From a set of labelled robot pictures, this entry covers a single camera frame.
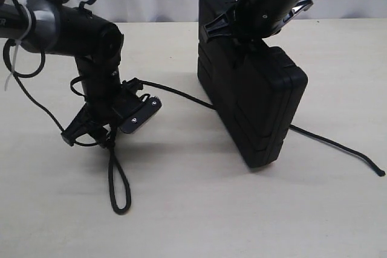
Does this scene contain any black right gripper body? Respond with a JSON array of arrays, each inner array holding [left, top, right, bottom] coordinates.
[[204, 0, 300, 42]]

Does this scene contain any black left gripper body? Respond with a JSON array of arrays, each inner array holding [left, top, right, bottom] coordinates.
[[62, 56, 142, 146]]

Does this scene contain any black cord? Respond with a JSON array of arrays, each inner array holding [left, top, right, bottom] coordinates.
[[106, 80, 386, 214]]

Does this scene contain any black plastic case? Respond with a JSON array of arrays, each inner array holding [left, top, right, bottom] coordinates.
[[197, 0, 308, 169]]

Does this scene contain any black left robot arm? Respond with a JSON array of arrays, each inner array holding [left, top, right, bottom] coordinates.
[[1, 0, 142, 148]]

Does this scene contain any white zip tie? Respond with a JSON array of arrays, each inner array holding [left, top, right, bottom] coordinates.
[[4, 0, 32, 91]]

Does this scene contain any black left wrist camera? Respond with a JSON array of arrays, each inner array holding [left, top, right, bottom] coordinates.
[[119, 97, 162, 134]]

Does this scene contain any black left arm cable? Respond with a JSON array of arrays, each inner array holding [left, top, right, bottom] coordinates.
[[0, 0, 105, 147]]

